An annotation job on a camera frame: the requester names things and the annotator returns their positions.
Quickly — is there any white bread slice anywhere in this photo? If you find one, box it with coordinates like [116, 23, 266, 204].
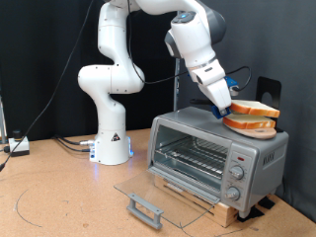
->
[229, 99, 280, 119]
[222, 113, 277, 130]

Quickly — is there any glass oven door with handle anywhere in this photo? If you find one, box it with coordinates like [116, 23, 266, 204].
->
[113, 165, 222, 231]

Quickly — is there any long black camera cable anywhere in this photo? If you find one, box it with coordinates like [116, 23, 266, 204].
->
[0, 0, 253, 172]

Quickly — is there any grey fabric curtain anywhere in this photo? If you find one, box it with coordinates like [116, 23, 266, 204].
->
[179, 0, 316, 221]

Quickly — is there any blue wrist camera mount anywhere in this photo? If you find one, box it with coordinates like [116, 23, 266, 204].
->
[225, 76, 240, 97]

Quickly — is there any black foam pad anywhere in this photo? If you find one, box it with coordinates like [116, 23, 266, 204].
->
[258, 197, 276, 210]
[236, 205, 266, 223]

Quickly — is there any thin black base cable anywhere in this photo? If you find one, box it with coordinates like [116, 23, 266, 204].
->
[57, 139, 93, 153]

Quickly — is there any black fabric curtain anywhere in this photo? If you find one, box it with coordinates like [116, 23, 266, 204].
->
[0, 0, 181, 142]

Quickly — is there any grey emergency stop box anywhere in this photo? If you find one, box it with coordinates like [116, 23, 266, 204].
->
[8, 129, 31, 157]

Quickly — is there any black metal bookend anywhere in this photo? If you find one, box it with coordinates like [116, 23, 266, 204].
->
[255, 76, 284, 133]

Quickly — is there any silver toaster oven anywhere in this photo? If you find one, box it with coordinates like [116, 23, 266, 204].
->
[146, 107, 290, 219]

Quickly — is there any metal stand leg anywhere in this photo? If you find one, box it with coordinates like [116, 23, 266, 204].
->
[0, 95, 8, 146]

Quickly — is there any silver oven knob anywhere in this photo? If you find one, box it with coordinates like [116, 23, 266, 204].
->
[224, 186, 241, 201]
[229, 165, 245, 181]

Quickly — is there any round wooden board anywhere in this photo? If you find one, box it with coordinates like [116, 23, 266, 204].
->
[226, 123, 277, 140]

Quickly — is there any wire oven rack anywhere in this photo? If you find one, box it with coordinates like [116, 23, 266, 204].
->
[154, 136, 229, 177]

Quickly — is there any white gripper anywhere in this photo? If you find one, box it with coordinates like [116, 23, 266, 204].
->
[190, 59, 233, 117]

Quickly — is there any black cable with silver plug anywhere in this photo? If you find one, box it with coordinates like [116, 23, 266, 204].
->
[53, 133, 97, 146]

